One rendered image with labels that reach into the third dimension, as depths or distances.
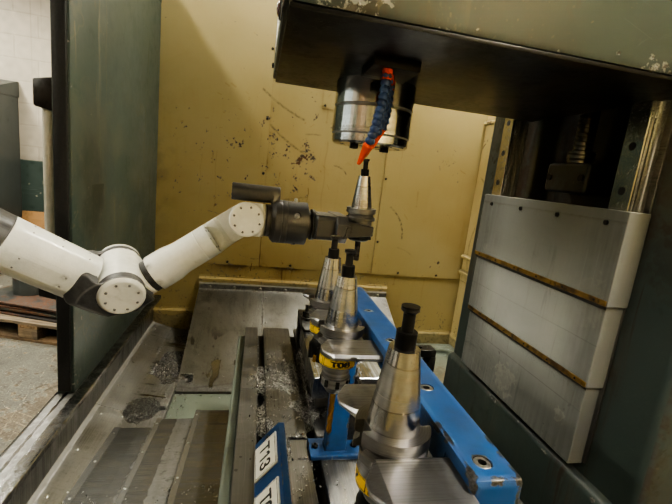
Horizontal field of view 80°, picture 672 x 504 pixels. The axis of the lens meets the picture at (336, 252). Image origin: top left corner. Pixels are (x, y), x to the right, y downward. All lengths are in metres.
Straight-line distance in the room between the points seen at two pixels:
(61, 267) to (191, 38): 1.31
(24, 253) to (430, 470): 0.66
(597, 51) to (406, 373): 0.52
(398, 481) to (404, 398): 0.06
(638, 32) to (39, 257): 0.94
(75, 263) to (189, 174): 1.12
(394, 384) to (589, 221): 0.68
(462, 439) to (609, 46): 0.55
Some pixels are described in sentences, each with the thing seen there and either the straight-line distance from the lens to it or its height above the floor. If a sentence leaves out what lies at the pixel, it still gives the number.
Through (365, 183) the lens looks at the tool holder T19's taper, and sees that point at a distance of 0.85.
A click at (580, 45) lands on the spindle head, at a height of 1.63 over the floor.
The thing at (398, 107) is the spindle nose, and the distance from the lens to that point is 0.82.
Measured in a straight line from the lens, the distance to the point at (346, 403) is 0.40.
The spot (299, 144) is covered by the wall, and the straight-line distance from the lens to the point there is 1.85.
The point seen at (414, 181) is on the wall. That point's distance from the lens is 1.98.
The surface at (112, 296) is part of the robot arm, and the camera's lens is 0.80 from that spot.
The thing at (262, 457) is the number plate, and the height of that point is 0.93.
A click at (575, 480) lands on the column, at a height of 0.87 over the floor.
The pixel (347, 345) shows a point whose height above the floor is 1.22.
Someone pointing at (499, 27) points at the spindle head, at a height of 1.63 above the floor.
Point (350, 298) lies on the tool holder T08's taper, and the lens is 0.53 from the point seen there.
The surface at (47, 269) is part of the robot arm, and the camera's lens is 0.80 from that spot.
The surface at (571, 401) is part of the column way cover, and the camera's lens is 1.00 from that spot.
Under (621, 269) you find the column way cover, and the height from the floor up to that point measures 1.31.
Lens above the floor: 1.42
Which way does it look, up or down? 11 degrees down
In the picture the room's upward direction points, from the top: 6 degrees clockwise
